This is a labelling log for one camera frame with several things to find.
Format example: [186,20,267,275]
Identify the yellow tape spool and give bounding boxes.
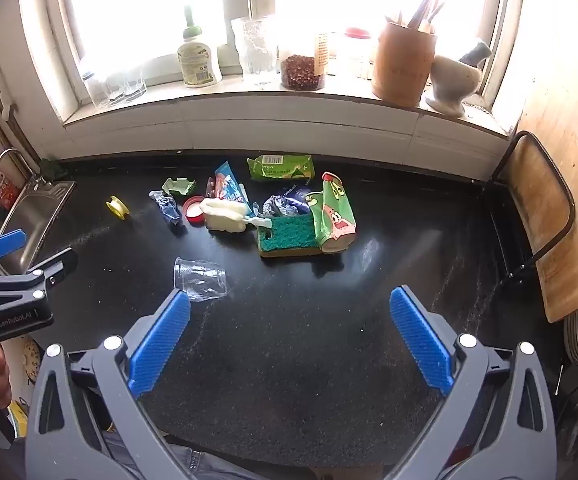
[106,195,129,221]

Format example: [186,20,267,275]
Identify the grey stone pestle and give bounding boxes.
[458,39,493,68]

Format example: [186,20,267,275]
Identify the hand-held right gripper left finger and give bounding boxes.
[25,288,191,480]

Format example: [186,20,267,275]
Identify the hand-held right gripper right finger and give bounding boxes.
[389,286,557,480]

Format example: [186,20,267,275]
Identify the chrome faucet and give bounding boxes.
[0,147,45,186]

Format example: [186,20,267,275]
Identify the clear blue wrapper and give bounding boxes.
[149,190,182,226]

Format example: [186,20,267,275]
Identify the green scouring sponge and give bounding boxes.
[256,212,322,258]

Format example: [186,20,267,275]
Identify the black metal tube frame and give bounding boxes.
[491,130,576,281]

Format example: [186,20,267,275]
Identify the purple foil wrapper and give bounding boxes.
[261,186,315,218]

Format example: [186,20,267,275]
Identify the white stone mortar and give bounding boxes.
[425,54,484,118]

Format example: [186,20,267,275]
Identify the pale green plastic holder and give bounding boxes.
[162,176,197,197]

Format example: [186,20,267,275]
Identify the large wooden board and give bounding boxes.
[506,20,578,323]

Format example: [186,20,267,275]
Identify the clear jar with red lid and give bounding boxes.
[341,27,375,79]

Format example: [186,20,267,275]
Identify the red plastic lid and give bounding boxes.
[183,195,207,224]

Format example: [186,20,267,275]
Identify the stainless steel sink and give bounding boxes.
[0,180,77,276]

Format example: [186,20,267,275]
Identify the blue snack wrapper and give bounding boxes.
[205,160,249,206]

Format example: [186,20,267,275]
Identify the tall clear glass vase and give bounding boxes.
[230,16,278,86]

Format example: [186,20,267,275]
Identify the green food packet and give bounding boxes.
[247,155,316,184]

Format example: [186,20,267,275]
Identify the bundle of wooden utensils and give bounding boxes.
[389,0,447,31]

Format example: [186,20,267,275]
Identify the white plastic squeeze bottle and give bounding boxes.
[199,197,257,235]

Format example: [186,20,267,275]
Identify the dark green cloth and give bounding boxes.
[39,157,77,181]

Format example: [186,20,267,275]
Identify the green cartoon printed carton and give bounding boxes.
[305,171,357,254]

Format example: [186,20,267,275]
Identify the cream floral ceramic pot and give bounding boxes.
[19,337,45,381]

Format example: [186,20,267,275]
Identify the clear plastic cup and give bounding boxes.
[172,256,228,302]

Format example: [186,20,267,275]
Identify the small clear drinking glass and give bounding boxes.
[82,71,107,107]
[104,70,127,102]
[124,67,148,97]

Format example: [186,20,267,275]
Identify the white window frame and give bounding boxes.
[19,0,524,133]

